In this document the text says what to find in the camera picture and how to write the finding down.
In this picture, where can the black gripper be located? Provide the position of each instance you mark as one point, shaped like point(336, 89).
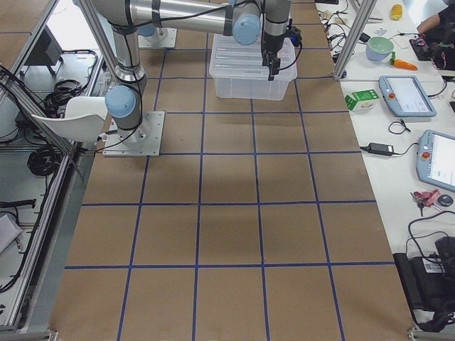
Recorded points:
point(271, 44)

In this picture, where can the clear plastic box lid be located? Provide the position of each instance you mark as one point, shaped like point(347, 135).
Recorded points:
point(229, 59)

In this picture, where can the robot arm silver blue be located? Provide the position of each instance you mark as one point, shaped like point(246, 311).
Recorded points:
point(152, 32)
point(196, 58)

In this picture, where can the clear plastic storage box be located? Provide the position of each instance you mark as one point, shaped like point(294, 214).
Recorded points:
point(243, 88)

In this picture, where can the green white carton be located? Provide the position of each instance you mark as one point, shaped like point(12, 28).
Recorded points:
point(361, 100)

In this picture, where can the green blue bowl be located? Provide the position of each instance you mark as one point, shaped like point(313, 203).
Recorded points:
point(378, 48)

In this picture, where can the toy carrot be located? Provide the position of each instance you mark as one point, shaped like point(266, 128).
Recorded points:
point(401, 63)

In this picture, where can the toy corn yellow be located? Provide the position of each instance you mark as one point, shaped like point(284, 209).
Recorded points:
point(396, 12)

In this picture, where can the far teach pendant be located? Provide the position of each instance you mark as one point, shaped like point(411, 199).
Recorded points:
point(405, 97)

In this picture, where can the teach pendant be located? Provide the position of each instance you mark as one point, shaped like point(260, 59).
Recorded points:
point(405, 97)
point(435, 159)

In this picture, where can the black power adapter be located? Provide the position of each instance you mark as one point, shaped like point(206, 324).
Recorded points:
point(378, 149)

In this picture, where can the person in black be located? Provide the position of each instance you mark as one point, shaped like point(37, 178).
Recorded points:
point(438, 32)

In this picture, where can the near teach pendant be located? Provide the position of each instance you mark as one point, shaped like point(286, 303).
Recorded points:
point(435, 159)

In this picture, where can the white plastic chair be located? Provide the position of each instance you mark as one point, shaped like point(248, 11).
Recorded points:
point(83, 121)

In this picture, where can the red key bundle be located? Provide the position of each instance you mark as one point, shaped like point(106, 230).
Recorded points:
point(426, 199)

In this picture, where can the aluminium frame post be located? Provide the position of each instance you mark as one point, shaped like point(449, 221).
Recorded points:
point(359, 23)

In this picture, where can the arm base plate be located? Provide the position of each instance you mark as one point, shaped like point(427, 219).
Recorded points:
point(168, 42)
point(145, 141)

